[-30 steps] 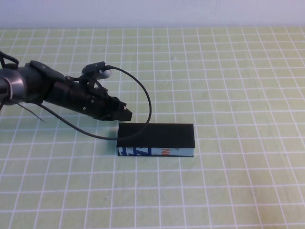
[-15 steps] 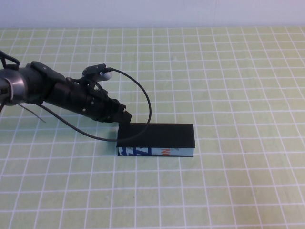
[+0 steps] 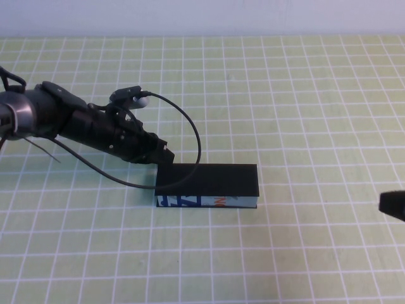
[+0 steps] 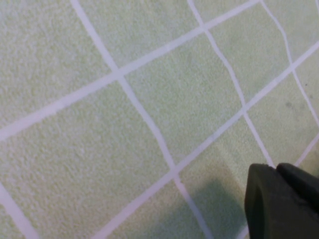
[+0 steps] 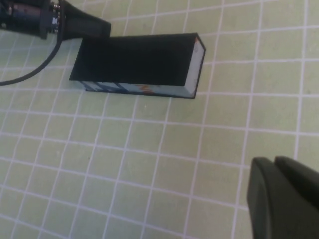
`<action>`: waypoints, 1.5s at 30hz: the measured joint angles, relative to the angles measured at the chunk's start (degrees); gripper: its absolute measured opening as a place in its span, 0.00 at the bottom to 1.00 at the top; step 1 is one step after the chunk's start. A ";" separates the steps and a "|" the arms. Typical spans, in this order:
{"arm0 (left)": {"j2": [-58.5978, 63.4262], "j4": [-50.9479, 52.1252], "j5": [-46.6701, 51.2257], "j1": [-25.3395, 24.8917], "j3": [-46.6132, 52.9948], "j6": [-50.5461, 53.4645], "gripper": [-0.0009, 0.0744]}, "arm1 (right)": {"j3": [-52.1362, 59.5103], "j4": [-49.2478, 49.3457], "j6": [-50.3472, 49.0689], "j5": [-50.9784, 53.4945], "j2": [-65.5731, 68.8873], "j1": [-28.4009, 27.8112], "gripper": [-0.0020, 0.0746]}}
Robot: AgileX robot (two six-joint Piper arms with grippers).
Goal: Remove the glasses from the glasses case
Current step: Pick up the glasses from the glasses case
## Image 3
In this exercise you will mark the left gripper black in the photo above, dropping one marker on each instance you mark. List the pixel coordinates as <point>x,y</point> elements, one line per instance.
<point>104,130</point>

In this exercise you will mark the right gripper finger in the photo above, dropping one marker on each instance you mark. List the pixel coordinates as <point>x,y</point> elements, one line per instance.
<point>394,204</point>

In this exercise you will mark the black glasses case box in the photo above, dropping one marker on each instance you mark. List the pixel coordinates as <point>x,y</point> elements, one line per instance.
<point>221,180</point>

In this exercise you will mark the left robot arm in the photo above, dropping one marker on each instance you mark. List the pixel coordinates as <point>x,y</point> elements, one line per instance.
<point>22,111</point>

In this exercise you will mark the black zip tie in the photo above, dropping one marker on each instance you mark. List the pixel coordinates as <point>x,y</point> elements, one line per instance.
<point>41,148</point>

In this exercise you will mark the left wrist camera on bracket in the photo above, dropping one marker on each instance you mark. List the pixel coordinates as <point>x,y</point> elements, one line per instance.
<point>126,92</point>

